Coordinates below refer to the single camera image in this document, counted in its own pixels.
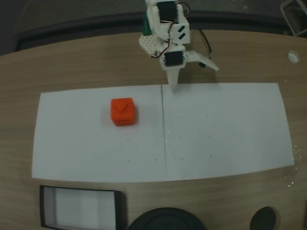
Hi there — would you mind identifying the orange cube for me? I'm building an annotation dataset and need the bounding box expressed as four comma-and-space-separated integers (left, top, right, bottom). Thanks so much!
110, 97, 137, 127

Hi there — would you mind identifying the brown box white inside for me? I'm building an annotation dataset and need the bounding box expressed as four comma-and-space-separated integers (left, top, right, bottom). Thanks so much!
39, 184, 124, 230

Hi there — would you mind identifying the green clamp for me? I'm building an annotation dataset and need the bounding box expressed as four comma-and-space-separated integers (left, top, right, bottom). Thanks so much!
142, 13, 153, 36

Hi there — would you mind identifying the white paper sheet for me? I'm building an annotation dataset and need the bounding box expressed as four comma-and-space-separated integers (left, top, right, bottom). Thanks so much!
162, 82, 295, 182
32, 85, 167, 184

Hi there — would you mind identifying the white round cap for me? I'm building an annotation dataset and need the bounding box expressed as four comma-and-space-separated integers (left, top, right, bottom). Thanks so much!
287, 50, 300, 64

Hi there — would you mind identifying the grey desk divider panel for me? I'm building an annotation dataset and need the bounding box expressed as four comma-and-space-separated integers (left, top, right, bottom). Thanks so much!
14, 9, 307, 52

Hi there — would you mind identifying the black round-base stand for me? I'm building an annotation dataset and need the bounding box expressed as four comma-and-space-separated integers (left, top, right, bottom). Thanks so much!
128, 207, 207, 230

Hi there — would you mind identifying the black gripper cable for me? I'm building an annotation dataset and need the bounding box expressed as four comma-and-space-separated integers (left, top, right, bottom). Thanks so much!
198, 28, 214, 69

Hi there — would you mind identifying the grey metal frame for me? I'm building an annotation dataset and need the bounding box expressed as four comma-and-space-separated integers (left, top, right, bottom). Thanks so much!
280, 0, 307, 38

